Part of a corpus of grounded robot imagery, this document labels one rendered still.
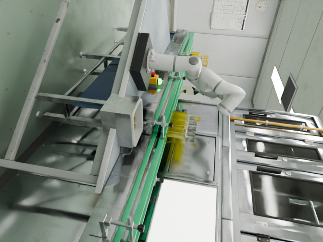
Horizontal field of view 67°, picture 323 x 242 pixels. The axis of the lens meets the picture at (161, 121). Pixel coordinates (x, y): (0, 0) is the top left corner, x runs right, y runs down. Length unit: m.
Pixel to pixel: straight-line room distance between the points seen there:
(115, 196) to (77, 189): 0.39
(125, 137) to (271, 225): 0.88
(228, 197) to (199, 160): 0.30
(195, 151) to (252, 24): 6.00
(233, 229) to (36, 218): 1.01
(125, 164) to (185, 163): 0.44
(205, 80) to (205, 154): 0.52
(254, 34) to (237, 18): 0.66
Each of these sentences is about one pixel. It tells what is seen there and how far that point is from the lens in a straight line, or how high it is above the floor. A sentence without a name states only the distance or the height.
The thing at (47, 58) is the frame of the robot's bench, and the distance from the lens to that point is 1.68.
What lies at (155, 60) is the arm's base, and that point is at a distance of 1.45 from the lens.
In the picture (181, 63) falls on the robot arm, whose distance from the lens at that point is 1.43.
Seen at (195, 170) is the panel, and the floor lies 1.18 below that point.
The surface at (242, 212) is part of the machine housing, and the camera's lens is 1.48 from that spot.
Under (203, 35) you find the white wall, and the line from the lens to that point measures 7.42.
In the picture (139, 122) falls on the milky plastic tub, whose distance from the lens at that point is 1.40.
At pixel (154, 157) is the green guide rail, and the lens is 1.37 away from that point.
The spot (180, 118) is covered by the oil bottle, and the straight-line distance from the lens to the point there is 1.67.
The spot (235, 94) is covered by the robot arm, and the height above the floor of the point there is 1.33.
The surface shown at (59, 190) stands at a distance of 1.56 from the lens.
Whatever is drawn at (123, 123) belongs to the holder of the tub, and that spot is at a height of 0.79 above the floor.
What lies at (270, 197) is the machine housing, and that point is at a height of 1.62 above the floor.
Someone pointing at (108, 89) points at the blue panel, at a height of 0.49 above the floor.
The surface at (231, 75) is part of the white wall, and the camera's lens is 7.87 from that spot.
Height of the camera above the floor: 1.16
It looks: 9 degrees down
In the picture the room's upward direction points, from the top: 98 degrees clockwise
